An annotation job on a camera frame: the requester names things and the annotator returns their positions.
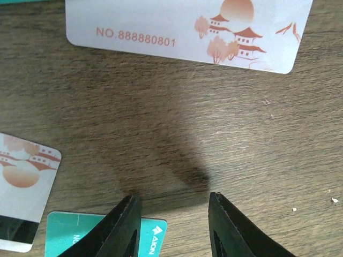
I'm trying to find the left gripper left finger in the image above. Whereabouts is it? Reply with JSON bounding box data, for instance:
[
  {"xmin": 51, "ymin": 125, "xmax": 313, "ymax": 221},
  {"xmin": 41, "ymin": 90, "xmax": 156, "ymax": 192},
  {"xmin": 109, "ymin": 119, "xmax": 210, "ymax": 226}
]
[{"xmin": 60, "ymin": 195, "xmax": 141, "ymax": 257}]

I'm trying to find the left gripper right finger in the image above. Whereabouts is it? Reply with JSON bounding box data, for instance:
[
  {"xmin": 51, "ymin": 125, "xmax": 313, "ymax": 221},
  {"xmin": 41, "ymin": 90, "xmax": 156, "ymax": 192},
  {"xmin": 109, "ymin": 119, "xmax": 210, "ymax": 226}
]
[{"xmin": 208, "ymin": 192, "xmax": 294, "ymax": 257}]

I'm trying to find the teal vertical card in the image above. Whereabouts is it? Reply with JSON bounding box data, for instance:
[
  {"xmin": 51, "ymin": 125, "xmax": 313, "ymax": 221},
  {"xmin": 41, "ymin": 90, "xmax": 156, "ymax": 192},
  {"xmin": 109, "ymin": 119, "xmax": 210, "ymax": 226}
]
[{"xmin": 44, "ymin": 211, "xmax": 167, "ymax": 257}]

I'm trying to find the white card black stripe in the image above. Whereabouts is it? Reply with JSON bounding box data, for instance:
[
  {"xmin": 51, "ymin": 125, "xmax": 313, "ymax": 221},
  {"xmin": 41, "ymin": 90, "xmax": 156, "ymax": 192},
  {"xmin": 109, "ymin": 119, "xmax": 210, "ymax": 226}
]
[{"xmin": 1, "ymin": 133, "xmax": 62, "ymax": 253}]

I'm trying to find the white card red pattern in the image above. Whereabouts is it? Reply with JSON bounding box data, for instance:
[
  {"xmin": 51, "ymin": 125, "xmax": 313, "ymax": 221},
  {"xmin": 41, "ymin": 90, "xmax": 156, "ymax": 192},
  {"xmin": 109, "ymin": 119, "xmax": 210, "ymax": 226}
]
[{"xmin": 65, "ymin": 1, "xmax": 312, "ymax": 74}]

